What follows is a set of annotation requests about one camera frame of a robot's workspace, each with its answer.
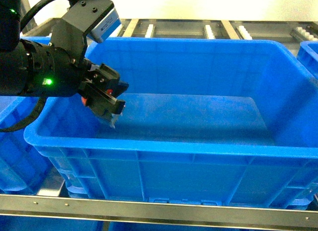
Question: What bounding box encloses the metal roller rack frame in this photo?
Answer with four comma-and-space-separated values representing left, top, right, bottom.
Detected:
22, 18, 318, 231

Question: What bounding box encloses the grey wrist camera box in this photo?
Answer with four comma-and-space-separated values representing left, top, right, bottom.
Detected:
50, 0, 121, 66

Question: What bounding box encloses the left blue plastic bin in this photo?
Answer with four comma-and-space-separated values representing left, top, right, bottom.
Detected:
0, 36, 54, 195

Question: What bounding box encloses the right blue plastic bin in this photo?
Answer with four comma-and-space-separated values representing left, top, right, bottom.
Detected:
297, 41, 318, 78

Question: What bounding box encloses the large blue plastic bin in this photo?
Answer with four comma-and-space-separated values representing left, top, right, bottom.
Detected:
23, 37, 318, 209

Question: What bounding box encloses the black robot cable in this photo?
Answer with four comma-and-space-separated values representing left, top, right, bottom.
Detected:
0, 0, 80, 132

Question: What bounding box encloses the red mushroom push button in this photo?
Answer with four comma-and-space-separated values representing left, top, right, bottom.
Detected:
81, 90, 126, 128

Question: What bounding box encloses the lower blue plastic bin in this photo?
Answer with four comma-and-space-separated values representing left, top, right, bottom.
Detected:
0, 215, 239, 231

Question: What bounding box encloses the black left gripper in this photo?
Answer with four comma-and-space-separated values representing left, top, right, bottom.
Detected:
21, 39, 129, 118

